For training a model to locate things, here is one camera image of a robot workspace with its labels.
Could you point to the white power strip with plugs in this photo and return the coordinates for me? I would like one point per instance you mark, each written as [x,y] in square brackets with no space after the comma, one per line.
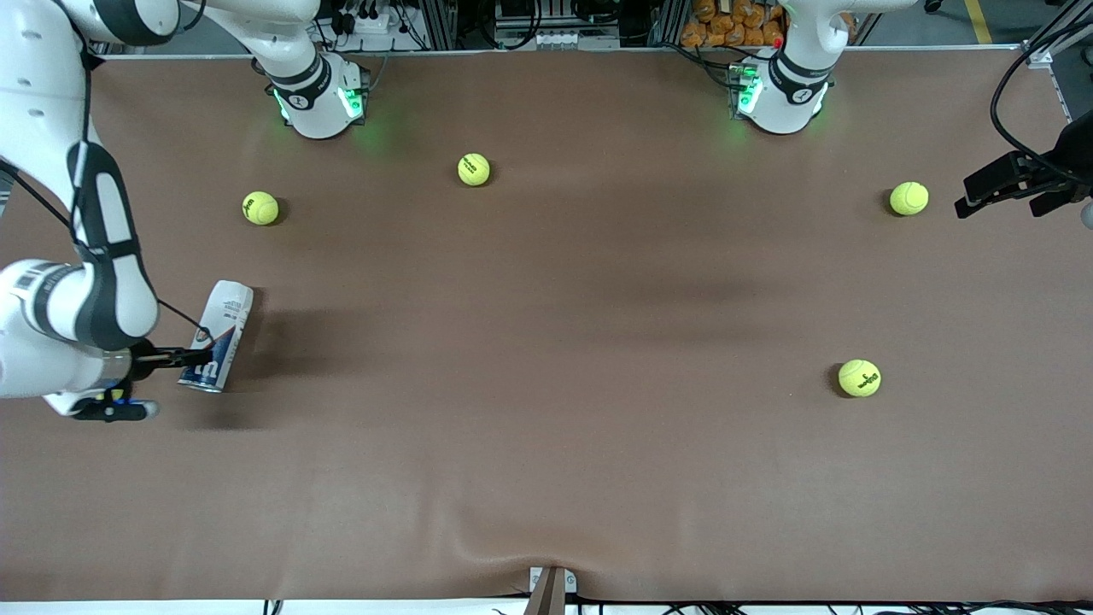
[376,24]

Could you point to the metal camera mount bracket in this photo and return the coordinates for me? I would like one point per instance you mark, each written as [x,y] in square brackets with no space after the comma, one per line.
[551,594]

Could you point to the aluminium frame profile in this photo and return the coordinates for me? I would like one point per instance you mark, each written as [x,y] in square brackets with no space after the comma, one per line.
[1040,56]

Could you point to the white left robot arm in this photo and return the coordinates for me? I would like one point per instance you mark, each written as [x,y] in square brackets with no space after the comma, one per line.
[781,115]

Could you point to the white blue tennis ball can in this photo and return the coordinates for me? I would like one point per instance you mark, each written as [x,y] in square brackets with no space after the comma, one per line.
[226,307]

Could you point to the long white power strip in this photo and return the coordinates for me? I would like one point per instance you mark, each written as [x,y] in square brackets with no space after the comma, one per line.
[564,38]

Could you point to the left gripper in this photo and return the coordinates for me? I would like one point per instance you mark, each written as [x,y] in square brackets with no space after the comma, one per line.
[1078,149]

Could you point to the orange objects heap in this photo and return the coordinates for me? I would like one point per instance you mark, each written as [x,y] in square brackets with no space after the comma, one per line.
[726,26]

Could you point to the brown table cover mat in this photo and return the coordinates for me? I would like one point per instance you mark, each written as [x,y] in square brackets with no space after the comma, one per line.
[546,427]

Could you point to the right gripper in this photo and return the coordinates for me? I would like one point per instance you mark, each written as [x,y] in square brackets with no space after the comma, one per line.
[145,354]

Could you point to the base electronics box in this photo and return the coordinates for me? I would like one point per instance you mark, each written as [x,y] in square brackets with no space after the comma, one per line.
[736,85]
[365,85]

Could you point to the yellow Wilson tennis ball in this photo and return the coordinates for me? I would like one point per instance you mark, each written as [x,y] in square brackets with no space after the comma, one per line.
[260,207]

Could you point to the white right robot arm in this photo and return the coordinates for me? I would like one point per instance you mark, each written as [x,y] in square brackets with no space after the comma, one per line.
[34,94]

